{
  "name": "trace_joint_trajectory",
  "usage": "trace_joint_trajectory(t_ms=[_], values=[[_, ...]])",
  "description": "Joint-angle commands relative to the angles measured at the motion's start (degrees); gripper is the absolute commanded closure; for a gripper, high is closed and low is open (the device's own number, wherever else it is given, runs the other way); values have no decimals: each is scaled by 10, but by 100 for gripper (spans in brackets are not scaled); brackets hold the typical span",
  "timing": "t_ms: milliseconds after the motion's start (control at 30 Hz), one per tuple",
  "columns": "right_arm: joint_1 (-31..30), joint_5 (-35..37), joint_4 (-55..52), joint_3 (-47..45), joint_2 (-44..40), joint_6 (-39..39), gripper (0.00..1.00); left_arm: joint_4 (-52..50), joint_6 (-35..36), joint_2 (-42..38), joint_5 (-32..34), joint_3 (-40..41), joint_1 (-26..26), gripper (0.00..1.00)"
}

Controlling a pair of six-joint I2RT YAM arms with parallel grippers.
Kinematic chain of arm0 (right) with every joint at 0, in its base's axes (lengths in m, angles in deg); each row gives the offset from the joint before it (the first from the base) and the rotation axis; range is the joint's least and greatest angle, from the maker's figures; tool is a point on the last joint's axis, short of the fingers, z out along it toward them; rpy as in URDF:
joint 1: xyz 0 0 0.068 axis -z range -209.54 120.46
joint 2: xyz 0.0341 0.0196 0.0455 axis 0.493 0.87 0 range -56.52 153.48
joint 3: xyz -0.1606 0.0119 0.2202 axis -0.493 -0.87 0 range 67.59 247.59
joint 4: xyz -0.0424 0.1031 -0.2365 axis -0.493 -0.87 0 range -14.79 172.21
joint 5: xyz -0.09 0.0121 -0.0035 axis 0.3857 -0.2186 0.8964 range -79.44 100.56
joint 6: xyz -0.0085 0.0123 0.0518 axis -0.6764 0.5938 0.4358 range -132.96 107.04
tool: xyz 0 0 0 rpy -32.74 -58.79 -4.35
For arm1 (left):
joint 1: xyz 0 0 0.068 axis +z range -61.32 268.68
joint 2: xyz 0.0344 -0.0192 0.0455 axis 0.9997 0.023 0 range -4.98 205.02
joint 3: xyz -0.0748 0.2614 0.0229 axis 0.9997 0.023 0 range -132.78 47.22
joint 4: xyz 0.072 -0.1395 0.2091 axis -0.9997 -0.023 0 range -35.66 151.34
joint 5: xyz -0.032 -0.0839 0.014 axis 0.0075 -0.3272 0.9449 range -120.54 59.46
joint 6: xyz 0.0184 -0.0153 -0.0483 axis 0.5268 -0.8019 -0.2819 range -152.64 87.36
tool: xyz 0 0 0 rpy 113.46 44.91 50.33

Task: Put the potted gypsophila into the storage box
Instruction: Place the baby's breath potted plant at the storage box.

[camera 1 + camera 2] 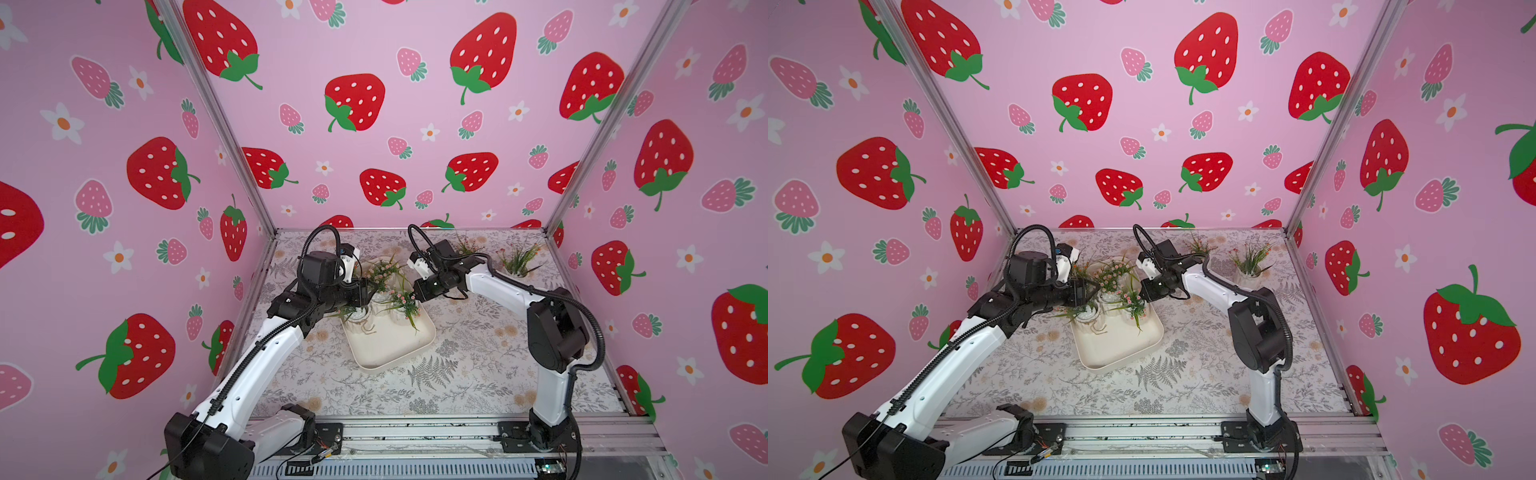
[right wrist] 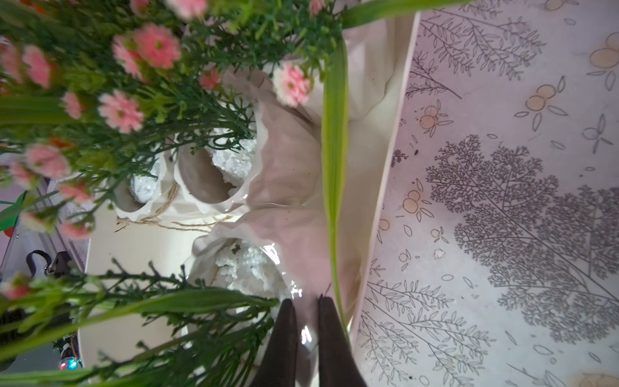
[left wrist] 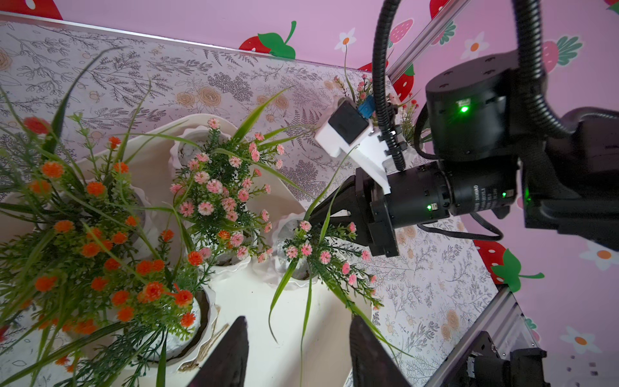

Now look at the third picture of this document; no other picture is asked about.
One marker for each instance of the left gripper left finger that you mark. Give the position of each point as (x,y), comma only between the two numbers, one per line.
(227,364)

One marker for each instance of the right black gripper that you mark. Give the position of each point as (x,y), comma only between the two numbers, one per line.
(421,196)

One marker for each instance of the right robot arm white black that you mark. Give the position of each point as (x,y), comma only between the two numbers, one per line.
(494,135)

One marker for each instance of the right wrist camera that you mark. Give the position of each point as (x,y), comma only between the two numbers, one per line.
(350,130)

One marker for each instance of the pink flower plant pot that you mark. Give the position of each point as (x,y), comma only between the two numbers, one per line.
(215,176)

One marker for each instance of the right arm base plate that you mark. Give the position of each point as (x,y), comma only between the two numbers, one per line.
(481,365)

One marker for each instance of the white rectangular storage tray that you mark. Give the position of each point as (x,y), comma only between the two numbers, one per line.
(326,355)

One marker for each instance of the pink potted plant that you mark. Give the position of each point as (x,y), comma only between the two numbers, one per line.
(314,242)

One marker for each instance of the orange flower potted plant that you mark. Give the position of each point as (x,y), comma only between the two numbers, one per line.
(110,301)

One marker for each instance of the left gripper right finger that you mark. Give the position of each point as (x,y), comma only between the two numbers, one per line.
(371,365)

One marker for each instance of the aluminium front rail frame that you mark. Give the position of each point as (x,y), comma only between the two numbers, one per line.
(507,326)

